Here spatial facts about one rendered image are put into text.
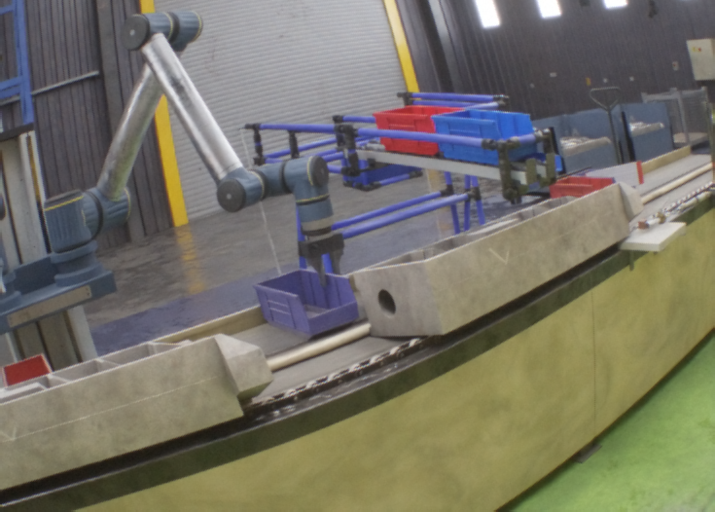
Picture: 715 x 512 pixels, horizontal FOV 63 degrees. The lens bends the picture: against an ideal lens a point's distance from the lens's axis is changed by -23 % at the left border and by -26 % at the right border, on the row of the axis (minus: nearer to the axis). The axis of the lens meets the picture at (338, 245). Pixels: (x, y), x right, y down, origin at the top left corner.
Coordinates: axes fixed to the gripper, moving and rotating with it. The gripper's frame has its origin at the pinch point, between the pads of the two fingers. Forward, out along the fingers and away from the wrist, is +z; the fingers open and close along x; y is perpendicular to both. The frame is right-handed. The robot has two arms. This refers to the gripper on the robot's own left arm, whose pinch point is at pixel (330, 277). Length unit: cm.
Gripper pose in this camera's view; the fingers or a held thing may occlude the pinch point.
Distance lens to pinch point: 243.8
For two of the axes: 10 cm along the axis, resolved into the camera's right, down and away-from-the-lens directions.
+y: 5.1, 0.6, -8.6
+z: 2.1, 9.6, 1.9
